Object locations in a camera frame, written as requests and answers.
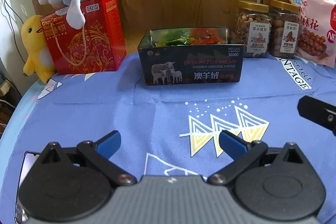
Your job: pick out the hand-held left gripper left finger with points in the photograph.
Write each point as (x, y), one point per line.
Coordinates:
(109, 142)

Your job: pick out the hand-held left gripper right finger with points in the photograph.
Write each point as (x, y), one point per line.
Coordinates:
(232, 142)

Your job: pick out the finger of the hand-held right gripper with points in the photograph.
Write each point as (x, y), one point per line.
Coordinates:
(317, 113)

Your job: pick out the black tin box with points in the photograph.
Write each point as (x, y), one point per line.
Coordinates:
(191, 66)

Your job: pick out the bright green snack packet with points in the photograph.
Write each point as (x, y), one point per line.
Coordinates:
(173, 41)

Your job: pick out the blue printed tablecloth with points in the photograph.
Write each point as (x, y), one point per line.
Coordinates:
(105, 108)

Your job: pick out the black smartphone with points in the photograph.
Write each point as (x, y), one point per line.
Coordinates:
(29, 161)

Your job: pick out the pink snack bag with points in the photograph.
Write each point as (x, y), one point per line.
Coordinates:
(315, 27)

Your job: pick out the nut jar with gold lid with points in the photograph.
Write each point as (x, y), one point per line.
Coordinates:
(252, 29)
(284, 29)

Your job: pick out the red gift box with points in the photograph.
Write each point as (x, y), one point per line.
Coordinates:
(97, 37)

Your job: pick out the yellow duck plush toy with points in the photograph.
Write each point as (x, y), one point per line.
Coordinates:
(34, 40)

